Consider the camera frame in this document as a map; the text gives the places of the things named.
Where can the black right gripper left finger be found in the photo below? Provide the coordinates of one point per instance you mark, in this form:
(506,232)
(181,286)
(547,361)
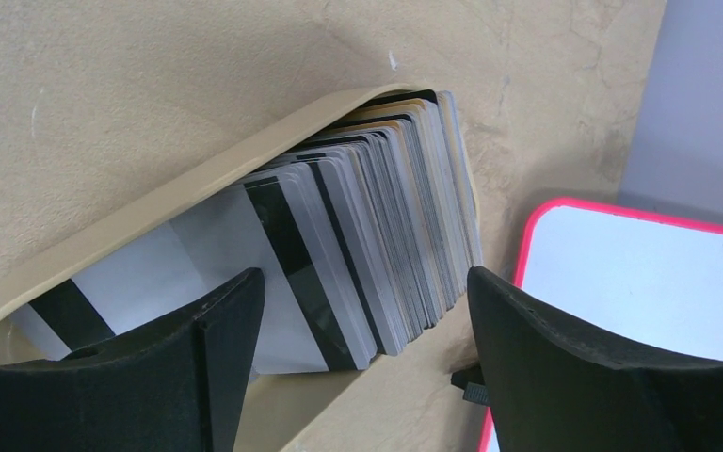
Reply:
(176,383)

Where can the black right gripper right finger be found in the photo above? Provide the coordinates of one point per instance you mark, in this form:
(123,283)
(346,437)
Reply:
(558,383)

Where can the beige oval card tray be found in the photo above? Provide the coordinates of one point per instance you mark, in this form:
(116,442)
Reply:
(277,407)

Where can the stack of white cards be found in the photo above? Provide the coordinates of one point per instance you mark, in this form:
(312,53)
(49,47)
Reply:
(364,233)

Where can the black whiteboard clip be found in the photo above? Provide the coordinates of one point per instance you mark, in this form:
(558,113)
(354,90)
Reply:
(470,381)

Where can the pink framed whiteboard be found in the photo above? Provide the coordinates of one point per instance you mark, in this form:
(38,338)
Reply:
(654,279)

